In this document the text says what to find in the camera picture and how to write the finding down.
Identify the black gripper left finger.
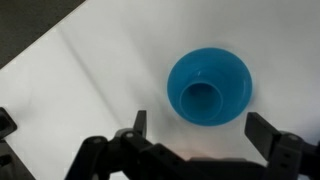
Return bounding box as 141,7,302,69
64,109,201,180

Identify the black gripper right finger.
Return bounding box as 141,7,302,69
244,111,320,180

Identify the blue toy plate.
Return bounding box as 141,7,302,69
166,47,254,127

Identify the black equipment frame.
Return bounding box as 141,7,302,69
0,106,36,180

